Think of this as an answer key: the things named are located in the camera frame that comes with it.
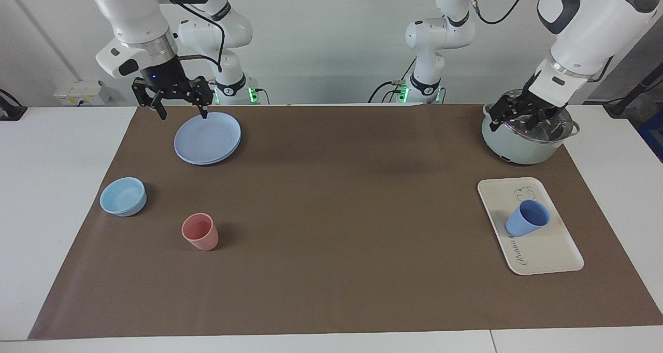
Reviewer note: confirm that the black stand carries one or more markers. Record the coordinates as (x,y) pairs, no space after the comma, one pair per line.
(629,96)

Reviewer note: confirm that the brown paper table mat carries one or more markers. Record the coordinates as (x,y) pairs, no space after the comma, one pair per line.
(336,228)

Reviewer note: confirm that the blue ribbed plastic cup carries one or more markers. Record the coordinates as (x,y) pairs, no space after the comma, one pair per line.
(525,221)

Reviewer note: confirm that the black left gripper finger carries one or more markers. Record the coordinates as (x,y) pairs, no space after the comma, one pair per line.
(559,125)
(505,112)

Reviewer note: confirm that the blue box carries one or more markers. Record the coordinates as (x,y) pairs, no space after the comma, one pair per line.
(653,135)

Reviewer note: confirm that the cream rabbit print tray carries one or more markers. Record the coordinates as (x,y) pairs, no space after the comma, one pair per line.
(544,249)

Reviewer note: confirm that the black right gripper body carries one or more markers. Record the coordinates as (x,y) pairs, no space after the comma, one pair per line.
(166,81)

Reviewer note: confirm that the pale blue round plate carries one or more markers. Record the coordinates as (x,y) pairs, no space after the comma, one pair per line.
(207,140)

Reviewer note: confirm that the light blue bowl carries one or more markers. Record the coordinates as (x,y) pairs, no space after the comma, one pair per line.
(123,197)

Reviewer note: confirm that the pink plastic cup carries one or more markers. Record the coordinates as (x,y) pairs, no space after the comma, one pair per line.
(201,234)

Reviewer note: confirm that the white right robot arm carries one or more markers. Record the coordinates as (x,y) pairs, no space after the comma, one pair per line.
(134,11)

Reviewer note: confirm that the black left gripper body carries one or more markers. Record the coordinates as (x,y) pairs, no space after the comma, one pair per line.
(538,104)

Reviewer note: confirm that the white wall socket box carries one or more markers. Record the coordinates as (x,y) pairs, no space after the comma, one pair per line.
(80,93)

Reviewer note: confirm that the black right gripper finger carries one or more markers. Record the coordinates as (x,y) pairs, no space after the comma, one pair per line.
(203,96)
(147,99)

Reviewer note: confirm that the pale green cooking pot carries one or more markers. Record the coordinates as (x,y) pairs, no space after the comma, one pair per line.
(518,152)

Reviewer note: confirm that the black clamp mount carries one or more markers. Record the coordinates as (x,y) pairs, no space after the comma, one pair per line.
(10,112)

